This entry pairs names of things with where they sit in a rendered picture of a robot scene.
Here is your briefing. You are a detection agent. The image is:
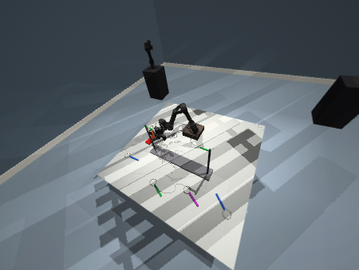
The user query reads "red cylinder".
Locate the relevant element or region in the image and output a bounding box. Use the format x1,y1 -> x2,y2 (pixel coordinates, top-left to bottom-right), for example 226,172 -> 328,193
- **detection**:
145,138 -> 152,145

